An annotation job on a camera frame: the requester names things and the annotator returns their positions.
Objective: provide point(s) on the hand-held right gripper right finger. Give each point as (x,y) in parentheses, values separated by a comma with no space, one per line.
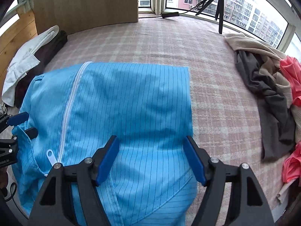
(195,162)

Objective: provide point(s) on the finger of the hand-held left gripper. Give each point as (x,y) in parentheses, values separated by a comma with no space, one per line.
(30,133)
(20,117)

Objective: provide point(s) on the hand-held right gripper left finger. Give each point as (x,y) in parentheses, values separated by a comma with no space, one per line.
(108,160)

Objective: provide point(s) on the blue striped jacket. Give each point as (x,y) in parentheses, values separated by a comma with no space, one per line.
(131,103)

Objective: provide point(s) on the white shirt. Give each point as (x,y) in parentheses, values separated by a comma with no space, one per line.
(18,66)

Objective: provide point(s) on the dark red garment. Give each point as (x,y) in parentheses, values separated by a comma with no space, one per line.
(49,49)

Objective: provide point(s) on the pine wood board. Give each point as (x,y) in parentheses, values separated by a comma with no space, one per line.
(16,35)

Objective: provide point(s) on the dark grey garment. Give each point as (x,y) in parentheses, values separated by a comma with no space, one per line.
(270,103)

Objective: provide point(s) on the pink plaid mat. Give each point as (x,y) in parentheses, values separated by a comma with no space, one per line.
(164,44)

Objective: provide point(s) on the beige garment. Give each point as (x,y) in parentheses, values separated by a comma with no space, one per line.
(249,43)

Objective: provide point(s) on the large wood panel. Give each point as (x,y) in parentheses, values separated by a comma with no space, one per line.
(82,2)

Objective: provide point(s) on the pink garment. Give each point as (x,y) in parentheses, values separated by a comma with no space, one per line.
(294,75)

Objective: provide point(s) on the black inline remote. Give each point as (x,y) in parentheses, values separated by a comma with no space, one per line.
(170,14)

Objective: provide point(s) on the black tripod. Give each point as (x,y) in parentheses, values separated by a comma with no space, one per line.
(220,14)

